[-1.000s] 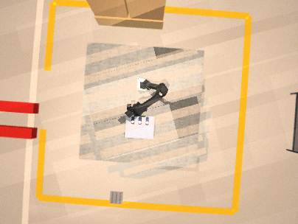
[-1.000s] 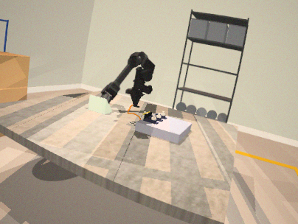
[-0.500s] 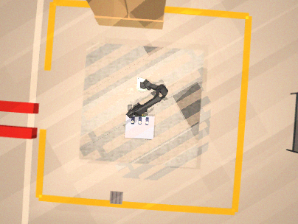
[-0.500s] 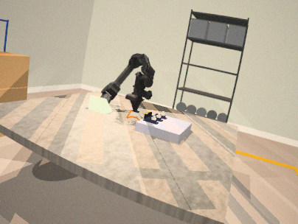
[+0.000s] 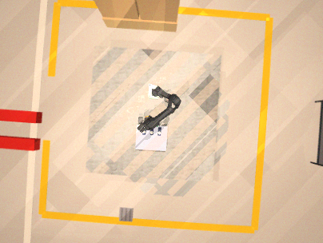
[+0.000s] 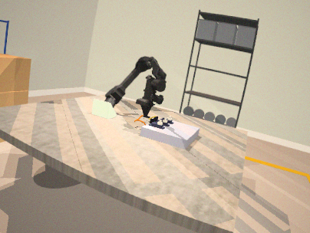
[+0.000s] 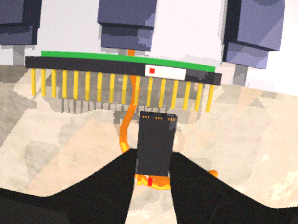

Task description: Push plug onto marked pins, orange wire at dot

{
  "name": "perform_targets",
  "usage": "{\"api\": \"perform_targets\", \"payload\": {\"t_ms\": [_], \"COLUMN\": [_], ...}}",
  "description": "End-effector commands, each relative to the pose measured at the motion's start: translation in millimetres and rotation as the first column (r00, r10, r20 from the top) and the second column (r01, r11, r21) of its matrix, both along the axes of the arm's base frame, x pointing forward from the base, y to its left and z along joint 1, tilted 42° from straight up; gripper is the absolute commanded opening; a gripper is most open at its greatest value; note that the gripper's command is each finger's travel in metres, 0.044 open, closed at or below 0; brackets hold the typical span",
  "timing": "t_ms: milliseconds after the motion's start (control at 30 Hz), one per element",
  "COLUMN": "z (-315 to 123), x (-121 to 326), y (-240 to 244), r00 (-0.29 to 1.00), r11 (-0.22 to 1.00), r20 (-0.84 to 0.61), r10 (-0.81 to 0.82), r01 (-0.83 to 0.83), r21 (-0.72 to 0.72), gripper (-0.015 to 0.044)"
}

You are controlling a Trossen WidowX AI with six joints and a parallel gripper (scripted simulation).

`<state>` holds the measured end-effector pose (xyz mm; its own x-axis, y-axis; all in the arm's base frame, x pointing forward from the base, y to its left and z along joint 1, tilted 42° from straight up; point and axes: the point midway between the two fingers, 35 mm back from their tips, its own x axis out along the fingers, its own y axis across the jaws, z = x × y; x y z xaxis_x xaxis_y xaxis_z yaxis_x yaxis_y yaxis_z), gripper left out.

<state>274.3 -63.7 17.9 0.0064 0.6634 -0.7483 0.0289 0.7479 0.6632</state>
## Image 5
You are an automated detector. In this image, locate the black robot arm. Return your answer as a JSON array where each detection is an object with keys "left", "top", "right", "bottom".
[{"left": 137, "top": 86, "right": 181, "bottom": 133}]

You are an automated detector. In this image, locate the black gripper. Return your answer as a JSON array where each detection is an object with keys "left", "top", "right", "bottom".
[{"left": 138, "top": 117, "right": 144, "bottom": 124}]

